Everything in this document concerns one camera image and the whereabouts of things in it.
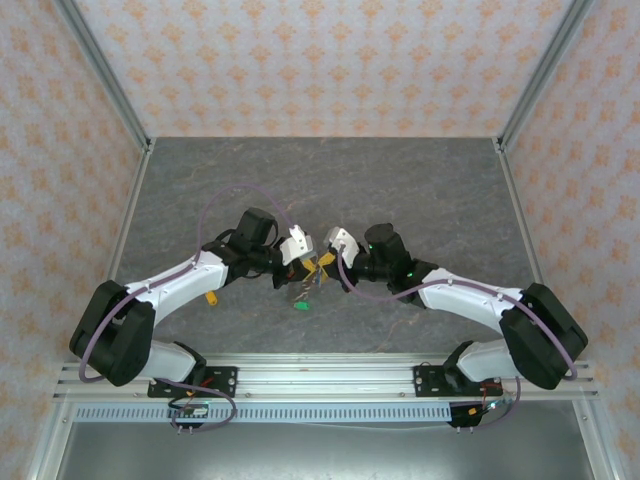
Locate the key bunch with tags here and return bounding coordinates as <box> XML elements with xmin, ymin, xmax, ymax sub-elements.
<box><xmin>291</xmin><ymin>272</ymin><xmax>326</xmax><ymax>307</ymax></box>

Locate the aluminium table side bar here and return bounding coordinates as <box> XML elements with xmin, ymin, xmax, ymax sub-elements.
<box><xmin>492</xmin><ymin>137</ymin><xmax>629</xmax><ymax>480</ymax></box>
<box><xmin>27</xmin><ymin>138</ymin><xmax>157</xmax><ymax>480</ymax></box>

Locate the small controller circuit board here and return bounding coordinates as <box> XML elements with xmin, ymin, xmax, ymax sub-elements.
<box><xmin>167</xmin><ymin>401</ymin><xmax>209</xmax><ymax>419</ymax></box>
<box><xmin>467</xmin><ymin>401</ymin><xmax>506</xmax><ymax>419</ymax></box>

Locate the grey metal sheet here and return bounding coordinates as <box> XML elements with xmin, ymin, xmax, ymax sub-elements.
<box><xmin>54</xmin><ymin>422</ymin><xmax>601</xmax><ymax>480</ymax></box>

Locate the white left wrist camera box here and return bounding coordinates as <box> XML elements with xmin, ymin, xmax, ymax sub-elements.
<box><xmin>278</xmin><ymin>224</ymin><xmax>317</xmax><ymax>267</ymax></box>

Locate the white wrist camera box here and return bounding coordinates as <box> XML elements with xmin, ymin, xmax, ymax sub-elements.
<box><xmin>278</xmin><ymin>224</ymin><xmax>317</xmax><ymax>267</ymax></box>
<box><xmin>323</xmin><ymin>226</ymin><xmax>359</xmax><ymax>269</ymax></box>

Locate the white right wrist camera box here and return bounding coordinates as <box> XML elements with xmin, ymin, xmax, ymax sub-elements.
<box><xmin>323</xmin><ymin>226</ymin><xmax>359</xmax><ymax>269</ymax></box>

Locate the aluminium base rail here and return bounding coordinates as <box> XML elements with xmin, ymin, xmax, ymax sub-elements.
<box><xmin>53</xmin><ymin>352</ymin><xmax>599</xmax><ymax>401</ymax></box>

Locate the white slotted cable duct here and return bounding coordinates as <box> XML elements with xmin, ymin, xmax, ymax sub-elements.
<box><xmin>73</xmin><ymin>403</ymin><xmax>454</xmax><ymax>424</ymax></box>

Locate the aluminium frame post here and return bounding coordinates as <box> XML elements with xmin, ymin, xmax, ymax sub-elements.
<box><xmin>492</xmin><ymin>0</ymin><xmax>597</xmax><ymax>154</ymax></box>
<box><xmin>52</xmin><ymin>0</ymin><xmax>154</xmax><ymax>154</ymax></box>

